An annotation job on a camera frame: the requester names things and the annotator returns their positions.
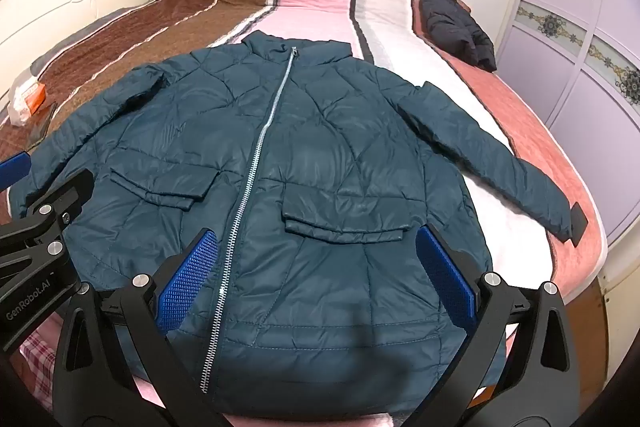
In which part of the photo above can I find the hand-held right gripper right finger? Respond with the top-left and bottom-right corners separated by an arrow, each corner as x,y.
416,223 -> 586,427

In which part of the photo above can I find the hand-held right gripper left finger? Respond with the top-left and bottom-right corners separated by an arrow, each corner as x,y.
52,229 -> 226,427

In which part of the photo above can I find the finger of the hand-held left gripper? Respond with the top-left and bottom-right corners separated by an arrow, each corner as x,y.
0,169 -> 96,278
0,152 -> 32,192

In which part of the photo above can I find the teal quilted jacket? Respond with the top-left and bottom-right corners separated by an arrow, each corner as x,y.
10,32 -> 588,408

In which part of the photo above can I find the pink plaid cloth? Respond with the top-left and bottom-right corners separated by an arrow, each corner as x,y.
10,329 -> 57,390

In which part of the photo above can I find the dark tablet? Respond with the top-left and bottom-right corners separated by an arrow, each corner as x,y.
27,102 -> 58,148

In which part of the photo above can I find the plastic bag with orange pack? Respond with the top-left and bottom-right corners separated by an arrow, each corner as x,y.
7,69 -> 48,128

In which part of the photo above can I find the lilac wardrobe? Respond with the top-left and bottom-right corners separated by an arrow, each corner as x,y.
495,0 -> 640,228

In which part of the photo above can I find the black puffer jacket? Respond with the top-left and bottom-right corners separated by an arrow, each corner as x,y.
419,0 -> 498,72

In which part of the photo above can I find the striped blanket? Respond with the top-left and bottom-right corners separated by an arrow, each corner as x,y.
0,0 -> 608,427

